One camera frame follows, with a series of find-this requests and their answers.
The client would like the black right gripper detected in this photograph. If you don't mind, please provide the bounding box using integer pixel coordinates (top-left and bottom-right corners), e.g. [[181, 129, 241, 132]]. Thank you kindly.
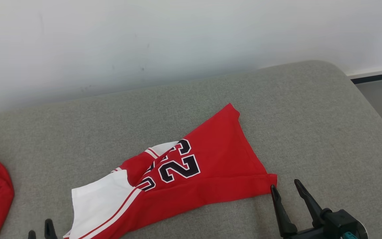
[[271, 179, 331, 239]]

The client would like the red white number jersey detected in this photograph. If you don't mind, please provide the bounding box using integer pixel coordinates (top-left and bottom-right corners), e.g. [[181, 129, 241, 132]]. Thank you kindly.
[[63, 103, 278, 239]]

